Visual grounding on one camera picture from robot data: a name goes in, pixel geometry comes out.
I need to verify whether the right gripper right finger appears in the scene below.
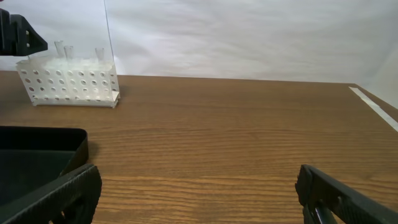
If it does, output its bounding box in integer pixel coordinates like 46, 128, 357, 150
294, 164, 398, 224

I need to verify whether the white test tube rack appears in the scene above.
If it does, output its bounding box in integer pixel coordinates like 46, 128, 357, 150
15, 55, 121, 109

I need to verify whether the black tray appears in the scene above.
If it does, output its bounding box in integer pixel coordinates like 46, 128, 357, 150
0, 125, 90, 207

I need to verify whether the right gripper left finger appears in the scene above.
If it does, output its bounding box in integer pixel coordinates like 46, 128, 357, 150
0, 163, 103, 224

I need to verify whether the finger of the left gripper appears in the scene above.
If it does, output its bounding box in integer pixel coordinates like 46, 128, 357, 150
9, 14, 49, 57

